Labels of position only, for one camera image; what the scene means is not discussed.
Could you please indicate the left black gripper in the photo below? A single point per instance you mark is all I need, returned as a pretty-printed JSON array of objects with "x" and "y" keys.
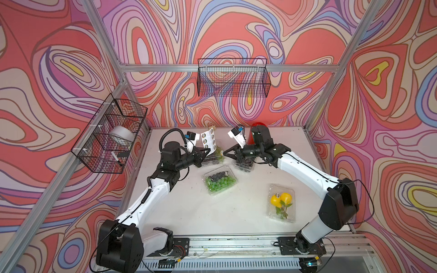
[{"x": 198, "y": 158}]

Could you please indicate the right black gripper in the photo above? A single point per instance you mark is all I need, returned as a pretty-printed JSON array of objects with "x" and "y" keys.
[{"x": 238, "y": 152}]

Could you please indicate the white fruit sticker sheet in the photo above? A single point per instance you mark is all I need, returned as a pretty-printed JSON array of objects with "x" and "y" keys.
[{"x": 209, "y": 141}]

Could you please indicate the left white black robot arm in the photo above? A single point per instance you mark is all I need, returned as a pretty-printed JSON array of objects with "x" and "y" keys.
[{"x": 121, "y": 243}]

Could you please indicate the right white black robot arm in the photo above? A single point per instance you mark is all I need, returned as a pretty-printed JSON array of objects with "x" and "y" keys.
[{"x": 337, "y": 197}]

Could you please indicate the clear box yellow fruit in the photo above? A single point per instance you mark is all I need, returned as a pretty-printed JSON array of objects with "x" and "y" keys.
[{"x": 281, "y": 203}]

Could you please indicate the clear box dark purple grapes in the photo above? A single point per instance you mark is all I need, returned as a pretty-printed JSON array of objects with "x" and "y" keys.
[{"x": 245, "y": 165}]

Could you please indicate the clear box red green grapes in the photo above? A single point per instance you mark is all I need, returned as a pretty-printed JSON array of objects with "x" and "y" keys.
[{"x": 215, "y": 158}]

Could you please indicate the red pen cup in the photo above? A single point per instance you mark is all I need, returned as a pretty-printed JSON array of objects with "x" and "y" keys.
[{"x": 251, "y": 140}]

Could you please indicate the clear box black green grapes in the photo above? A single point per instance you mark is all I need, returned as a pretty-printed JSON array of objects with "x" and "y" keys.
[{"x": 219, "y": 180}]

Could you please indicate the marker pen in basket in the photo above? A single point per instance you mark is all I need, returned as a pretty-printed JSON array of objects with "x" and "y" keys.
[{"x": 115, "y": 157}]

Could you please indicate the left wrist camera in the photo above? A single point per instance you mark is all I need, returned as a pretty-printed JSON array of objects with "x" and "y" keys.
[{"x": 191, "y": 140}]

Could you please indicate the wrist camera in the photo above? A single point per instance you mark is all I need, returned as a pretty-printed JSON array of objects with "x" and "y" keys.
[
  {"x": 191, "y": 140},
  {"x": 238, "y": 134}
]

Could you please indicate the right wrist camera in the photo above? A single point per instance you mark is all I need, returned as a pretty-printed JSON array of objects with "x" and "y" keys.
[{"x": 238, "y": 134}]

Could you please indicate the black wire basket back wall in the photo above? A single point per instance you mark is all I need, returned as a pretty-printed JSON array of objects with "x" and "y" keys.
[{"x": 233, "y": 77}]

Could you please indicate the black wire basket wall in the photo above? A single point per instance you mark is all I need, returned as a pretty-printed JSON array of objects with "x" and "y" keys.
[
  {"x": 233, "y": 77},
  {"x": 109, "y": 137}
]

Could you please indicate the black wire basket left wall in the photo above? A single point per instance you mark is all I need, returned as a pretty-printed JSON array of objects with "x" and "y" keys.
[{"x": 109, "y": 137}]

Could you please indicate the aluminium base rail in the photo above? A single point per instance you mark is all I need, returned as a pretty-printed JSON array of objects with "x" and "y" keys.
[{"x": 337, "y": 253}]

